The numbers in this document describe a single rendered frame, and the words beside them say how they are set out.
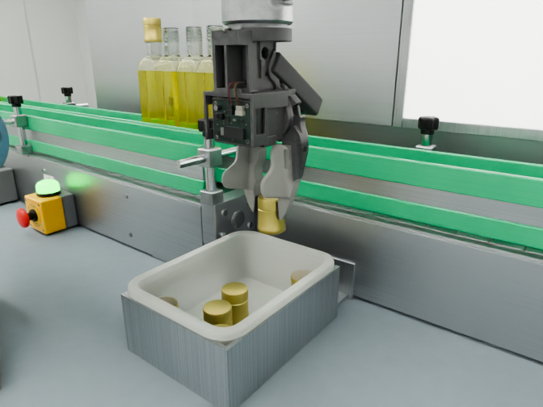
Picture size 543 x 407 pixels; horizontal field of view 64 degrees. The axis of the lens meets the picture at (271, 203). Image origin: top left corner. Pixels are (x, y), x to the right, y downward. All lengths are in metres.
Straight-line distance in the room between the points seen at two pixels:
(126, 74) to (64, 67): 5.97
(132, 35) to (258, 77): 0.80
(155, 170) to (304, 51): 0.34
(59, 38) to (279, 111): 6.83
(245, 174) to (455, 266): 0.28
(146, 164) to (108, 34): 0.62
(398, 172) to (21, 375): 0.51
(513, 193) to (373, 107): 0.31
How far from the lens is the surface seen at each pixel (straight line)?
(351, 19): 0.80
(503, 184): 0.56
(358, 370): 0.54
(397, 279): 0.62
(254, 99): 0.43
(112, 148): 0.86
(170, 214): 0.73
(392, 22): 0.76
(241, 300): 0.55
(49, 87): 7.14
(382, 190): 0.61
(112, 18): 1.32
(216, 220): 0.65
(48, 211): 0.96
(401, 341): 0.60
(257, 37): 0.46
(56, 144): 1.04
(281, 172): 0.49
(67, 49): 7.29
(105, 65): 1.36
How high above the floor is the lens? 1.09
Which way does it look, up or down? 19 degrees down
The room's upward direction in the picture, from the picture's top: straight up
